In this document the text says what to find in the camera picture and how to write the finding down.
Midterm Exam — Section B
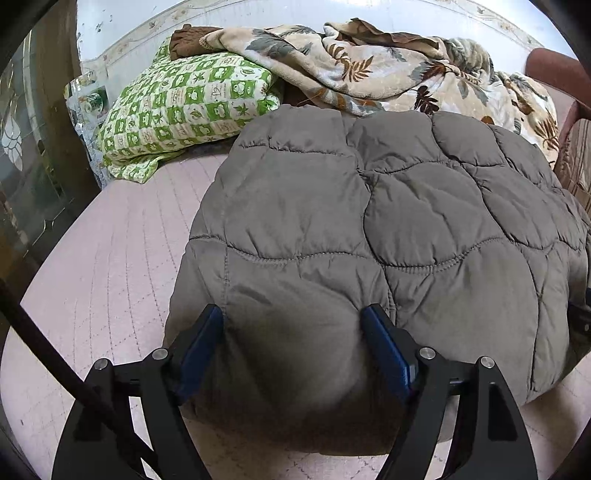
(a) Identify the beige leaf print blanket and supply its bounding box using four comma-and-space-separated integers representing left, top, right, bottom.
198, 18, 561, 162

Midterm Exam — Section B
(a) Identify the black cable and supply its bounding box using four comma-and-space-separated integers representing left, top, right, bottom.
0, 277, 162, 480

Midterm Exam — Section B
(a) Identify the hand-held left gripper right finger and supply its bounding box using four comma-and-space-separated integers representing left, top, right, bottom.
360, 303, 539, 480

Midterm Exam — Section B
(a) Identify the striped cushion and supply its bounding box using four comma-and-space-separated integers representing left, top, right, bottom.
554, 119, 591, 217

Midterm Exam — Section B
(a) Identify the printed wall sheet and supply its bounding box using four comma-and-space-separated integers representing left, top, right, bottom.
65, 69, 109, 185

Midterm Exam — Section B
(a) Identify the brown cloth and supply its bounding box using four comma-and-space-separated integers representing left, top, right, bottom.
170, 24, 222, 61

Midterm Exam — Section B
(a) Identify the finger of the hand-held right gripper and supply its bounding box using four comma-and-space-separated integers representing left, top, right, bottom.
570, 286, 591, 333

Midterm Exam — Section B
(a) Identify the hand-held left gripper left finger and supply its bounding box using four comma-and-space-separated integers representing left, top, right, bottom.
51, 303, 227, 480

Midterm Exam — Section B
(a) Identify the maroon chair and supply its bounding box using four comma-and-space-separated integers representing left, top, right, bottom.
526, 47, 591, 139

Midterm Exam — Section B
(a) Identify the dark glass door cabinet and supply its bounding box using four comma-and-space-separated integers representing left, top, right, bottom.
0, 0, 100, 278

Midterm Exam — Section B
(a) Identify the pink quilted bed sheet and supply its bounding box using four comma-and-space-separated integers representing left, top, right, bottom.
0, 152, 591, 480

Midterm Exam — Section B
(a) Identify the green patterned pillow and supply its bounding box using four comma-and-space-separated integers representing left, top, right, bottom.
95, 44, 283, 183

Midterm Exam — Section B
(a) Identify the grey quilted jacket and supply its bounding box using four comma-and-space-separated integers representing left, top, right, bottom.
164, 104, 591, 455

